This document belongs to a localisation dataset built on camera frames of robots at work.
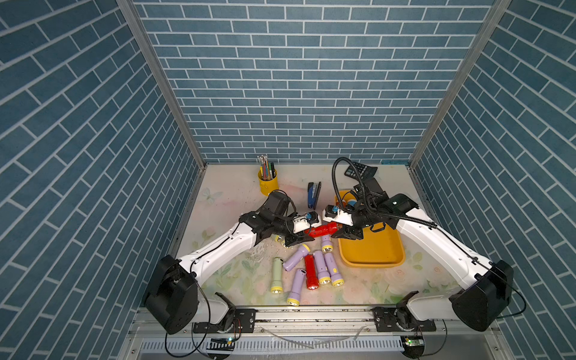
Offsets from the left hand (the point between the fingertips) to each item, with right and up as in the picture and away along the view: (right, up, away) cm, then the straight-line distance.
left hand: (316, 233), depth 77 cm
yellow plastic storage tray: (+28, -8, +15) cm, 33 cm away
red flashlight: (+2, +2, -5) cm, 6 cm away
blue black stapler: (+1, +13, +31) cm, 33 cm away
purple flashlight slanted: (-4, -9, +10) cm, 14 cm away
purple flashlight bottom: (-8, -22, -1) cm, 23 cm away
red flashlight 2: (-1, -18, +4) cm, 18 cm away
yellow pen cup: (-21, +16, +25) cm, 36 cm away
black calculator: (+28, +23, +39) cm, 53 cm away
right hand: (+7, +3, -1) cm, 8 cm away
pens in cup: (-21, +24, +25) cm, 40 cm away
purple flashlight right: (+7, -17, +2) cm, 19 cm away
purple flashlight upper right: (+5, -8, +11) cm, 15 cm away
